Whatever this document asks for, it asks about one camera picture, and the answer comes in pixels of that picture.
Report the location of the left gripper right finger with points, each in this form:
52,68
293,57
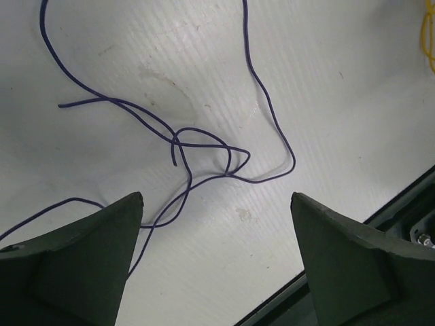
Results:
358,275

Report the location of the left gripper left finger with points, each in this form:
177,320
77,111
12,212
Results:
74,275

